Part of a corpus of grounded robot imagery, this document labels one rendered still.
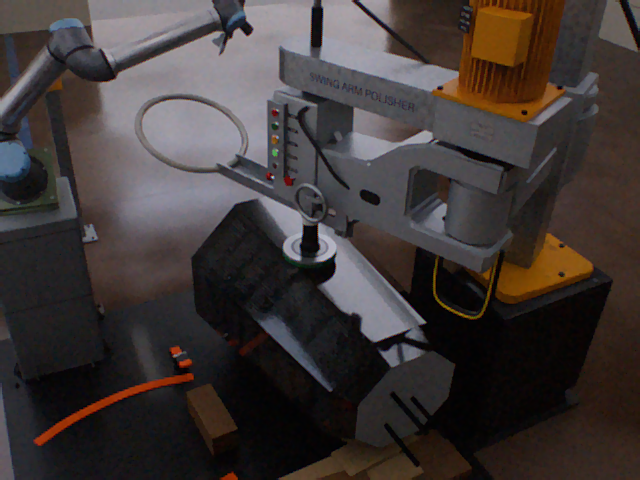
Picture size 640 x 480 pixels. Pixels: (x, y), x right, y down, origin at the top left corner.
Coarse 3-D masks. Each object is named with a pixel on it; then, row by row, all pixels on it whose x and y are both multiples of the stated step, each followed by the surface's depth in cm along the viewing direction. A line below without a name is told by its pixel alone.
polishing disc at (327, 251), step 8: (288, 240) 264; (296, 240) 264; (320, 240) 264; (328, 240) 264; (288, 248) 259; (296, 248) 259; (320, 248) 260; (328, 248) 260; (288, 256) 255; (296, 256) 255; (304, 256) 255; (312, 256) 255; (320, 256) 255; (328, 256) 255
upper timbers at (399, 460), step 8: (392, 456) 254; (400, 456) 254; (320, 464) 250; (328, 464) 250; (336, 464) 250; (376, 464) 251; (384, 464) 250; (392, 464) 250; (400, 464) 250; (408, 464) 251; (296, 472) 246; (304, 472) 246; (312, 472) 246; (320, 472) 247; (328, 472) 247; (336, 472) 247; (368, 472) 247; (376, 472) 247; (384, 472) 247; (392, 472) 247; (400, 472) 247; (408, 472) 247; (416, 472) 248
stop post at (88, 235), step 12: (60, 84) 357; (48, 96) 359; (48, 108) 362; (60, 108) 365; (60, 120) 369; (60, 132) 372; (60, 144) 376; (60, 156) 379; (60, 168) 383; (72, 168) 387; (72, 180) 390; (72, 192) 394; (84, 228) 410; (84, 240) 410; (96, 240) 412
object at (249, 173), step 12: (240, 156) 272; (228, 168) 263; (240, 168) 272; (252, 168) 271; (264, 168) 266; (240, 180) 261; (252, 180) 256; (264, 180) 265; (264, 192) 255; (288, 204) 249; (336, 228) 233; (348, 228) 233
